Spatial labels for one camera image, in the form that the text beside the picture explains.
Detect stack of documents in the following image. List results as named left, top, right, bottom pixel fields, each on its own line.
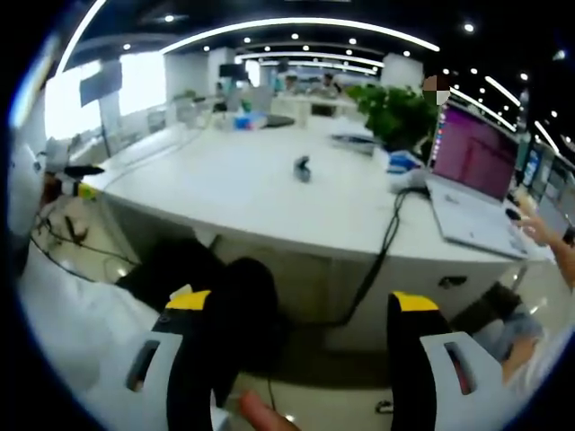
left=330, top=132, right=377, bottom=157

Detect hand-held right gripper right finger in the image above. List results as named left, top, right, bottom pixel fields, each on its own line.
left=388, top=291, right=518, bottom=431

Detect person's right hand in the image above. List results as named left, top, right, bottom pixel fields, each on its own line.
left=237, top=390, right=302, bottom=431

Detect blue plastic box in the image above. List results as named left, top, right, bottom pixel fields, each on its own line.
left=233, top=114, right=267, bottom=132

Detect green potted plant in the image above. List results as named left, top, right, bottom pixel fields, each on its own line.
left=348, top=84, right=440, bottom=153

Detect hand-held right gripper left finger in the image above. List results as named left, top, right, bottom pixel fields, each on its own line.
left=123, top=289, right=235, bottom=431

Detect black laptop cable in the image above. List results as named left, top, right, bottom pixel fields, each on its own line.
left=331, top=187, right=406, bottom=328

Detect person's black trousers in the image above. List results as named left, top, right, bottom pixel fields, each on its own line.
left=116, top=237, right=280, bottom=399

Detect light blue stapler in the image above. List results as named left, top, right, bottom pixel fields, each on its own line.
left=294, top=155, right=313, bottom=183

